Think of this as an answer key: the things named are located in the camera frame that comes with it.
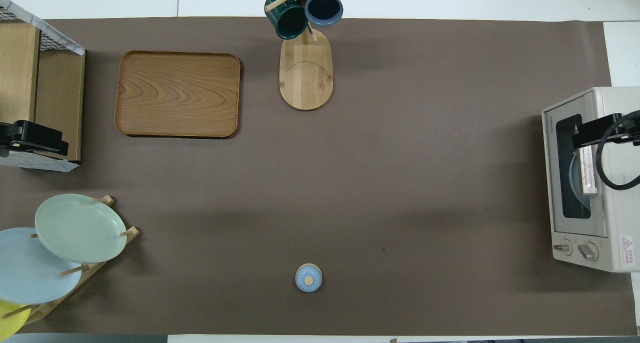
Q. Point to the brown table mat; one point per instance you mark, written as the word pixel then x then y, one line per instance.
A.
pixel 400 183

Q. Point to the beige toaster oven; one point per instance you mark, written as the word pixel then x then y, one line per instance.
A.
pixel 620 208

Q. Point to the wooden mug tree stand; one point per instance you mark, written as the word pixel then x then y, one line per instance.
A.
pixel 305 78

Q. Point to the wooden serving tray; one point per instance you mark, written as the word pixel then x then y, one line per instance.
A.
pixel 177 94

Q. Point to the pale green plate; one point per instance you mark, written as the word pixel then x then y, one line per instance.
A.
pixel 80 228

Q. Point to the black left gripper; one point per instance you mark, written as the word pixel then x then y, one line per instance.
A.
pixel 35 133

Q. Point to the dark green mug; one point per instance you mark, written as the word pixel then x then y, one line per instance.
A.
pixel 287 20

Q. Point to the light blue plate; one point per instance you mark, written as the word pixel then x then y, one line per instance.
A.
pixel 575 178
pixel 30 273

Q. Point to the wooden shelf unit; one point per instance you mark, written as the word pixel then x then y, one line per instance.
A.
pixel 55 103

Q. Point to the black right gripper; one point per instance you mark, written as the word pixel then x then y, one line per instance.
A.
pixel 622 130

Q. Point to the silver oven knob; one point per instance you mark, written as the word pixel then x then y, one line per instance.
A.
pixel 587 251
pixel 562 248

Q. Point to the wooden plate rack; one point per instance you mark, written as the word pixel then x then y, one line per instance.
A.
pixel 131 231

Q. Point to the blue mug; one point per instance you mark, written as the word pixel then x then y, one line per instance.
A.
pixel 324 7

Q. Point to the yellow plate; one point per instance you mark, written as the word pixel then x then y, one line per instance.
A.
pixel 10 320

